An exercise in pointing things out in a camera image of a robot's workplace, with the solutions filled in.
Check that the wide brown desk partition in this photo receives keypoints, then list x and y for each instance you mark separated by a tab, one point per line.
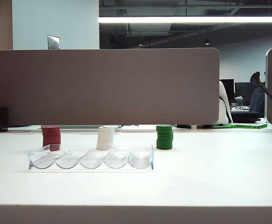
103	86

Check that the long ceiling light strip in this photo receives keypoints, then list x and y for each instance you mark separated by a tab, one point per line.
184	19

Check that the red poker chip stack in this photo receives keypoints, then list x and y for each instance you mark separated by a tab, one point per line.
51	137

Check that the seated person in blue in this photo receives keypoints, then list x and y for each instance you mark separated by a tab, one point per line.
257	100

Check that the metal wall switch plate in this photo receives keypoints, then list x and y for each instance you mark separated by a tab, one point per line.
53	42

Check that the grey flat board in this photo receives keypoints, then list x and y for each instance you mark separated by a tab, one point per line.
79	126

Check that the black slanted pole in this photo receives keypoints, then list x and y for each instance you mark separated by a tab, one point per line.
269	93

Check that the black computer monitor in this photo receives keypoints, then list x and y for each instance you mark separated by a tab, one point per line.
243	89
228	88

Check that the white poker chip stack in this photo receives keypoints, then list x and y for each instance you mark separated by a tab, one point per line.
105	140

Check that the green poker chip stack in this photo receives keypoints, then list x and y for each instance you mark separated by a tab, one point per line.
164	137

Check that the white curved chair back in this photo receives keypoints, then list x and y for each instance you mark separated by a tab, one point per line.
223	109

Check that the clear plastic chip tray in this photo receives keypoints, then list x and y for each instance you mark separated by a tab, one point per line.
140	161

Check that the green tape strip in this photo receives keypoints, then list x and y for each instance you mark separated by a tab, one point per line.
240	126

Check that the clear jar with lid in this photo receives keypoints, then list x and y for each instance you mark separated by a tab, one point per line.
239	102

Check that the flat black item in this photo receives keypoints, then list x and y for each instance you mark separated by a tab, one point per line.
183	126

